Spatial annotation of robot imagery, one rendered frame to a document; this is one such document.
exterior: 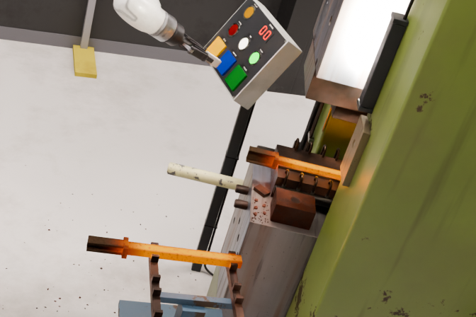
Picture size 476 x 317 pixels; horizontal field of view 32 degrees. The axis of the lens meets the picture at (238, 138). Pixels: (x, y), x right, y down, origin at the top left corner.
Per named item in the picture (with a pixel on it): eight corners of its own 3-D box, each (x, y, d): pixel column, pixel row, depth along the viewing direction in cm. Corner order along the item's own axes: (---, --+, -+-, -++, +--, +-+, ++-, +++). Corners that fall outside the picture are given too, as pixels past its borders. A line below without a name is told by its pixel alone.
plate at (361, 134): (341, 185, 216) (363, 132, 207) (339, 166, 224) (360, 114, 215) (348, 187, 216) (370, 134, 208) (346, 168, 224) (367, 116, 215)
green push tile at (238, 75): (231, 90, 286) (246, 75, 285) (223, 79, 292) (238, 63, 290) (235, 92, 288) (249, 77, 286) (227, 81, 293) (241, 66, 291)
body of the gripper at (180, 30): (157, 32, 271) (177, 46, 277) (165, 45, 265) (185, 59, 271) (171, 15, 269) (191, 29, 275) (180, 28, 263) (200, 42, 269)
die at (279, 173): (270, 196, 251) (278, 174, 247) (271, 160, 268) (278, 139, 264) (401, 228, 255) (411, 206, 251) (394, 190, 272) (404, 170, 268)
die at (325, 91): (304, 98, 233) (315, 69, 228) (303, 66, 250) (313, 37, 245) (446, 134, 237) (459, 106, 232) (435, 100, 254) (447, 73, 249)
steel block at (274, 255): (212, 328, 262) (249, 221, 238) (220, 251, 294) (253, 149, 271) (381, 366, 267) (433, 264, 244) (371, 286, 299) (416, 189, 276)
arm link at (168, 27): (151, 39, 261) (164, 48, 265) (169, 18, 259) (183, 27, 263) (142, 25, 268) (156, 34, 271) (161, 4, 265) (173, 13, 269)
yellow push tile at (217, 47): (211, 61, 301) (225, 46, 299) (204, 50, 306) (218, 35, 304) (214, 63, 302) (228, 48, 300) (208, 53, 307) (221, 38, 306)
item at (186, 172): (165, 177, 301) (168, 165, 298) (166, 169, 305) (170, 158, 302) (282, 205, 305) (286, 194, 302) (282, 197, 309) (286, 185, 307)
